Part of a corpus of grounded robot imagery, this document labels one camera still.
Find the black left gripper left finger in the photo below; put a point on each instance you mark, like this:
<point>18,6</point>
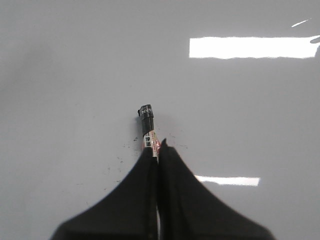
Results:
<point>129,212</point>

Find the white whiteboard with metal frame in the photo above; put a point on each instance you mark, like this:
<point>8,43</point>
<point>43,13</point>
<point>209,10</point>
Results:
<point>234,86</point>

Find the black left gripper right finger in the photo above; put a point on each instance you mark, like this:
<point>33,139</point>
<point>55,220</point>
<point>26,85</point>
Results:
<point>189,211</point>

